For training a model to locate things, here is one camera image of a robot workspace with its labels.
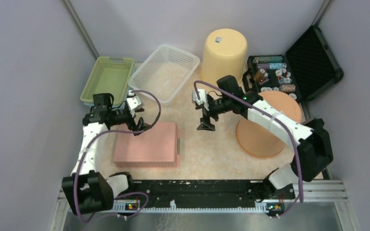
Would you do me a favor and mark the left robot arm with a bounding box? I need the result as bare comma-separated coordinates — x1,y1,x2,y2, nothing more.
62,90,156,219

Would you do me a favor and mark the brown cylinder in case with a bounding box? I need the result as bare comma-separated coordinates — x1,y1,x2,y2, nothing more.
253,68,266,82

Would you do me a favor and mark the green plastic basket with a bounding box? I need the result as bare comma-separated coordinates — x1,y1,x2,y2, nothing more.
80,56,135,107

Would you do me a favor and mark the white mesh plastic basket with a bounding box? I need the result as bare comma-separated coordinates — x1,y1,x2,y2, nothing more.
128,45,200,106

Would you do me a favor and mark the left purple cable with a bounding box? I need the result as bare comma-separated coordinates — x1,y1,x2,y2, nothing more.
73,90,162,224

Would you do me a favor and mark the black open tool case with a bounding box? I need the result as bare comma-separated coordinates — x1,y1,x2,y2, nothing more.
242,26,344,103

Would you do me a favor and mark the purple cable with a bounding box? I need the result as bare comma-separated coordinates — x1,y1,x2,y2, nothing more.
73,90,162,224
193,80,304,219

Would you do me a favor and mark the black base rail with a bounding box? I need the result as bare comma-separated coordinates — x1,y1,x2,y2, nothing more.
57,172,345,220

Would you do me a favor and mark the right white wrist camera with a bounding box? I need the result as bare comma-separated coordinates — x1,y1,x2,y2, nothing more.
192,89,209,111

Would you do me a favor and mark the orange capybara bucket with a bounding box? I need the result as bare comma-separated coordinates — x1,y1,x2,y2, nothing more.
235,90,303,159

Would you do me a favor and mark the pink plastic basket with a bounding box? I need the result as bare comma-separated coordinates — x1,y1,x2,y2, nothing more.
113,122,180,168

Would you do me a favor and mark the yellow capybara bucket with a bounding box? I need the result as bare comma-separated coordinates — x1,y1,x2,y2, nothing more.
201,28,248,85

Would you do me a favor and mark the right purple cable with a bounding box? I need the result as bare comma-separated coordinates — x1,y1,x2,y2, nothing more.
193,80,304,219

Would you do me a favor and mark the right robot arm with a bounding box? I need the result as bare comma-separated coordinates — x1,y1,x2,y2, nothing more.
192,76,333,198

